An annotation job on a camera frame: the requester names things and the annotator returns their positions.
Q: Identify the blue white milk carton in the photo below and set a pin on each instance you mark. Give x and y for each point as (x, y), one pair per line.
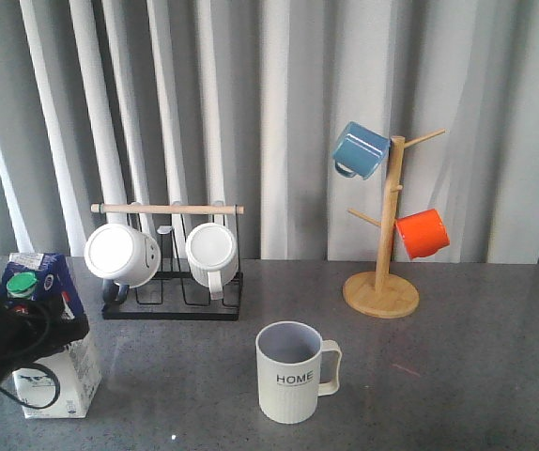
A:
(70, 350)

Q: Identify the blue enamel mug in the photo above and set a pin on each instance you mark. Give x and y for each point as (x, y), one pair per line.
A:
(359, 151)

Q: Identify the cream HOME mug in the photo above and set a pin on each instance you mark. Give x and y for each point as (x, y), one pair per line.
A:
(295, 367)

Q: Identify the orange enamel mug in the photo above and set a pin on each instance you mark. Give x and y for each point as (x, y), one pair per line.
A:
(422, 233)

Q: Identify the grey white curtain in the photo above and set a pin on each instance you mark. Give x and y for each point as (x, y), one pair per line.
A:
(240, 102)

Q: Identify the white ribbed hanging mug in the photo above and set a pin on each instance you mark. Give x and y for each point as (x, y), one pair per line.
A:
(211, 251)

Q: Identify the wooden mug tree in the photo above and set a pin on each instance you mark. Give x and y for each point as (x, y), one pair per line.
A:
(379, 293)

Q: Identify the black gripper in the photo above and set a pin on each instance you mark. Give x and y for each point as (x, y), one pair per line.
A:
(36, 333)

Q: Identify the black wire mug rack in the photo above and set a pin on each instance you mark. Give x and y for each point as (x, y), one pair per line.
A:
(172, 293)

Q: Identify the white smiley hanging mug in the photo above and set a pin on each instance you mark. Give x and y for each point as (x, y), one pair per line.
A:
(122, 254)

